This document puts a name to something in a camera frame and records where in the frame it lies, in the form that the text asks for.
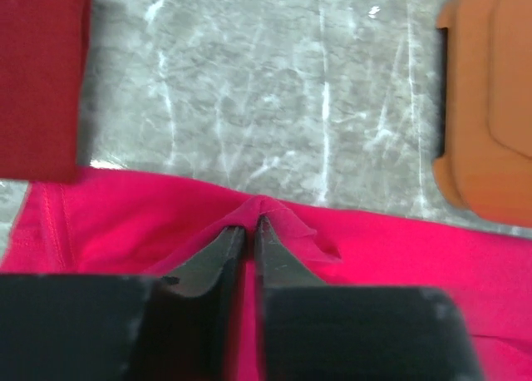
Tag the folded red t shirt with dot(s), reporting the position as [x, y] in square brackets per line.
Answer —
[44, 45]

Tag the orange plastic tub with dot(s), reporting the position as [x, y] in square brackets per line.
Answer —
[486, 163]

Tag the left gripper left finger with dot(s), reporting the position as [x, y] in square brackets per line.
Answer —
[126, 327]

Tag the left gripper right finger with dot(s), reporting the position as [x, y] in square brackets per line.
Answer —
[311, 330]

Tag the pink t shirt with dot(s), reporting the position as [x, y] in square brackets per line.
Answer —
[129, 222]

